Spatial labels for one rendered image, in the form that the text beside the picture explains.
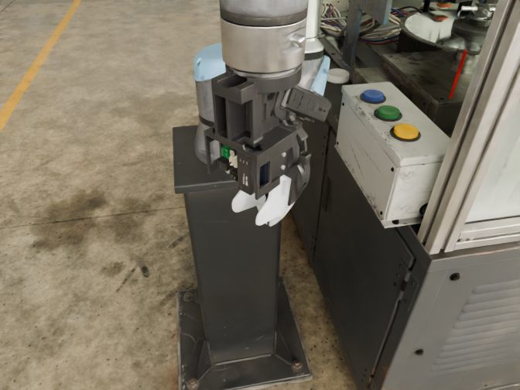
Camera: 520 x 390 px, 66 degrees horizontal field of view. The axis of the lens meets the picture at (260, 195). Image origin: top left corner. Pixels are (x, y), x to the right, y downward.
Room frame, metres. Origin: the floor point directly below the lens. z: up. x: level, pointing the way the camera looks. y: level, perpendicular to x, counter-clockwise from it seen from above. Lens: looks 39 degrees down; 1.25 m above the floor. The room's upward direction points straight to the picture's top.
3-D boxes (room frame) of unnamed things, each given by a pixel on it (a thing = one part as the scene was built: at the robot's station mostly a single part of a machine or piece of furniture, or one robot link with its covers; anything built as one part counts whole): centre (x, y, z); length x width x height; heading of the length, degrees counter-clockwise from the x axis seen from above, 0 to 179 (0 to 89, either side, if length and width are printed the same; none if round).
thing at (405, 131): (0.60, -0.25, 0.90); 0.04 x 0.04 x 0.02
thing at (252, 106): (0.36, 0.00, 1.05); 0.09 x 0.08 x 0.12; 140
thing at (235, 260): (0.79, 0.07, 0.37); 0.40 x 0.40 x 0.75; 10
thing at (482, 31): (1.00, -0.52, 0.96); 0.11 x 0.11 x 0.03
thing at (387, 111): (0.67, -0.23, 0.90); 0.04 x 0.04 x 0.02
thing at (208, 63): (0.79, 0.07, 0.91); 0.13 x 0.12 x 0.14; 82
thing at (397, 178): (0.67, -0.25, 0.82); 0.28 x 0.11 x 0.15; 10
